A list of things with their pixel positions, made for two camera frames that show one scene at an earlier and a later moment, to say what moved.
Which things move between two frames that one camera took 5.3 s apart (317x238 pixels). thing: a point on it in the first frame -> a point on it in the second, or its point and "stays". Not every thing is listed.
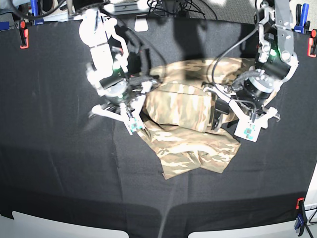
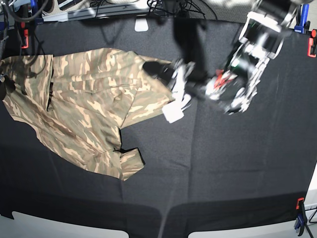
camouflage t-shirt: (178, 114) -> (77, 102)
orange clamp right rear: (310, 43) stays
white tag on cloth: (141, 25) stays
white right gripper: (246, 128) -> (174, 111)
